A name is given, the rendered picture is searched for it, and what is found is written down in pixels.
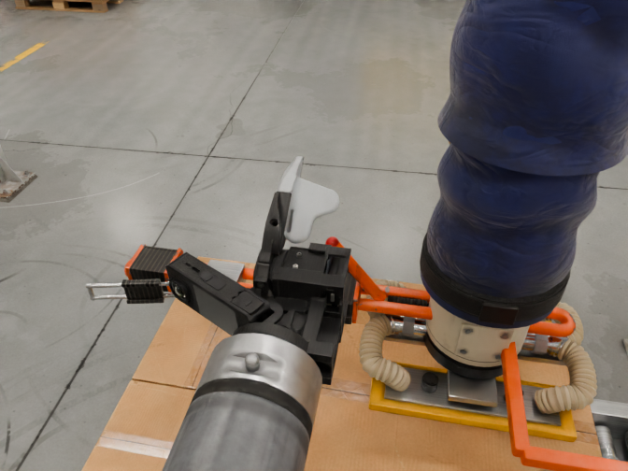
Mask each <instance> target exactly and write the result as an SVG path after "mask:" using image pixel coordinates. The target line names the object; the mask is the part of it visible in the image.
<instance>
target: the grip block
mask: <svg viewBox="0 0 628 471"><path fill-rule="evenodd" d="M359 298H361V285H360V283H359V282H358V281H357V280H356V279H355V278H354V277H353V276H352V274H351V273H350V272H348V273H347V277H346V282H345V287H344V298H343V300H348V301H349V303H348V308H347V314H346V319H345V324H351V320H352V323H356V321H357V316H358V302H359Z"/></svg>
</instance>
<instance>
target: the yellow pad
mask: <svg viewBox="0 0 628 471"><path fill-rule="evenodd" d="M395 363H396V362H395ZM397 364H399V365H401V366H402V367H404V368H405V369H406V371H408V372H409V374H410V375H411V381H410V385H409V386H408V387H407V389H406V390H404V391H402V392H399V391H396V390H394V389H392V388H390V387H389V386H388V385H386V384H384V382H381V381H380V380H376V379H375V378H372V381H371V389H370V396H369V405H368V407H369V409H370V410H376V411H381V412H387V413H392V414H398V415H405V416H410V417H416V418H422V419H427V420H434V421H444V422H450V423H457V424H462V425H468V426H474V427H479V428H486V429H492V430H497V431H503V432H509V427H508V418H507V402H506V394H505V385H504V378H499V377H496V378H495V380H496V390H497V399H498V404H497V407H486V406H480V405H474V404H467V403H462V402H456V401H450V400H448V369H441V368H434V367H428V366H421V365H415V364H403V363H397ZM555 386H556V385H549V384H543V383H536V382H530V381H523V380H521V389H522V396H523V403H524V409H525V416H526V422H527V429H528V435H531V436H537V437H544V438H549V439H555V440H561V441H567V442H575V440H576V439H577V432H576V428H575V424H574V420H573V415H572V411H571V409H570V410H569V411H567V410H565V411H561V412H556V413H551V414H547V413H545V414H542V413H541V412H540V410H539V409H538V408H537V405H536V403H535V392H536V391H538V390H542V389H546V388H549V387H553V388H554V387H555Z"/></svg>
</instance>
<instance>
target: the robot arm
mask: <svg viewBox="0 0 628 471"><path fill-rule="evenodd" d="M303 160H304V157H303V156H297V157H296V158H295V159H294V160H293V161H292V163H291V164H290V165H289V166H288V167H287V169H286V170H285V171H284V173H283V175H282V177H281V179H280V181H279V184H278V187H277V190H276V192H275V193H274V197H273V200H272V203H271V206H270V209H269V212H268V215H267V219H266V223H265V227H264V236H263V242H262V248H261V250H260V252H259V254H258V258H257V261H256V265H255V267H254V271H253V287H252V288H250V289H247V288H245V287H244V286H242V285H240V284H239V283H237V282H235V281H234V280H232V279H230V278H228V277H226V276H225V275H224V274H223V273H221V272H219V271H218V270H216V269H214V268H213V267H211V266H209V265H208V264H205V263H204V262H202V261H200V260H199V259H197V258H195V257H194V256H192V255H191V254H190V253H188V252H185V253H183V254H182V255H180V256H179V257H178V258H177V259H176V260H174V261H173V262H171V263H170V264H168V265H166V266H165V268H166V271H167V275H168V277H169V280H168V281H169V287H170V289H171V291H172V294H174V295H175V297H176V298H177V299H178V300H179V301H181V302H182V303H184V304H185V305H187V306H188V307H190V308H191V309H193V310H194V311H196V312H197V313H199V314H200V315H202V316H203V317H205V318H206V319H208V320H209V321H211V322H212V323H214V324H215V325H217V326H218V327H220V328H221V329H222V330H223V331H225V332H226V333H228V334H229V335H231V336H230V337H227V338H224V339H223V340H222V341H221V342H220V343H219V344H217V345H216V347H215V348H214V350H213V351H212V353H211V355H210V358H209V360H208V362H207V366H206V368H205V371H204V373H203V375H202V377H201V379H200V382H199V384H198V386H197V389H196V391H195V393H194V396H193V399H192V401H191V403H190V405H189V408H188V410H187V413H186V415H185V417H184V420H183V422H182V424H181V426H180V428H179V430H178V434H177V437H176V439H175V441H174V444H173V446H172V448H171V450H170V452H169V454H168V457H167V459H166V461H165V464H164V468H163V470H162V471H304V469H305V464H306V459H307V452H308V447H309V442H310V438H311V433H312V430H313V425H314V421H315V416H316V411H317V407H318V403H319V398H320V393H321V385H322V384H327V385H331V383H332V377H333V373H334V368H335V359H336V354H337V349H338V344H339V343H341V338H342V334H343V329H344V323H345V319H346V314H347V308H348V303H349V301H348V300H343V298H344V287H345V282H346V277H347V273H348V272H349V262H350V254H351V249H348V248H340V247H332V245H326V244H319V243H311V242H310V245H309V248H308V249H306V248H297V247H290V249H289V250H285V249H284V245H285V241H286V238H287V239H288V240H289V241H290V242H292V243H302V242H304V241H305V240H307V238H308V237H309V235H310V232H311V227H312V223H313V222H314V220H315V219H317V218H318V217H320V216H323V215H326V214H329V213H332V212H334V211H336V209H337V208H338V205H339V196H338V194H337V193H336V192H335V191H333V190H331V189H328V188H325V187H323V186H321V185H318V184H315V183H313V182H310V181H307V180H304V179H302V178H300V176H301V170H302V164H303ZM327 260H328V263H327Z"/></svg>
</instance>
